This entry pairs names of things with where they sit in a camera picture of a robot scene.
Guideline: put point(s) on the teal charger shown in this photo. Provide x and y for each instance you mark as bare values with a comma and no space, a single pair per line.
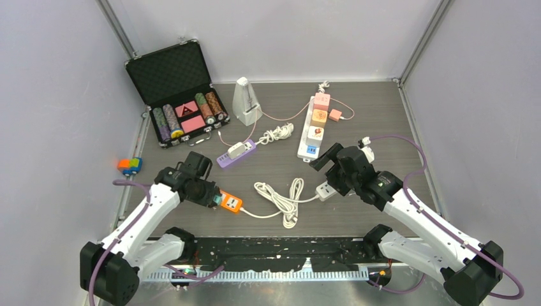
218,199

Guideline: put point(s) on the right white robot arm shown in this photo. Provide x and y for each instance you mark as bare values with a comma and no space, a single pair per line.
468,269

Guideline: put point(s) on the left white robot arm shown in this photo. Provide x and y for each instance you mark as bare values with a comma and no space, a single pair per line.
112,268

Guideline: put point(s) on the white adapter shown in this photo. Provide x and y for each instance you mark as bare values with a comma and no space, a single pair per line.
236,150

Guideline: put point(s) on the black poker chip case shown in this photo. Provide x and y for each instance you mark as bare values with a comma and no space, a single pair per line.
175,85

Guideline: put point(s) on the white cube socket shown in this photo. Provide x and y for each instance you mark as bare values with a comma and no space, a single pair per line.
315,136

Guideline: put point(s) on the orange blue toy car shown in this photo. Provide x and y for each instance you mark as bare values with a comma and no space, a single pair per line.
130,167

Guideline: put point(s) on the pink cube socket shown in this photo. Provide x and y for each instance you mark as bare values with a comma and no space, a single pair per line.
321,101

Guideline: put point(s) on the white grey power strip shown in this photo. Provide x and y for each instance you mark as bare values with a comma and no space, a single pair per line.
325,191

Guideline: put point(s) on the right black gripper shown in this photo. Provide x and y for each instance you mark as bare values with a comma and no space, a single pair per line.
331,174

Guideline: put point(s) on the purple power strip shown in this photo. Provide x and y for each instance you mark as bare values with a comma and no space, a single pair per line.
224,161

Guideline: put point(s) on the long white colourful power strip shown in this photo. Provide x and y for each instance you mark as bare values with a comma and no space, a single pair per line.
305,152

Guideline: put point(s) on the salmon pink charger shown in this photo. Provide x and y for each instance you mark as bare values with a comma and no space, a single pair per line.
335,115

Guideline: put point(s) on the white metronome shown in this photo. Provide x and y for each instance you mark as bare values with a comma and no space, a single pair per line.
245,104

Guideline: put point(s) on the orange power strip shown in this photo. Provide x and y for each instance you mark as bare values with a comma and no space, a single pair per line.
230,202

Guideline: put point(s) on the tan dragon cube socket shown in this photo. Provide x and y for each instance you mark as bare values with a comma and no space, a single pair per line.
319,118

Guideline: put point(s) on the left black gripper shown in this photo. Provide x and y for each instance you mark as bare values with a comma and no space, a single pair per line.
207,199

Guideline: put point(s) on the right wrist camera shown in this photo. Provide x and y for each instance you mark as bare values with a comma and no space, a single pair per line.
364,146

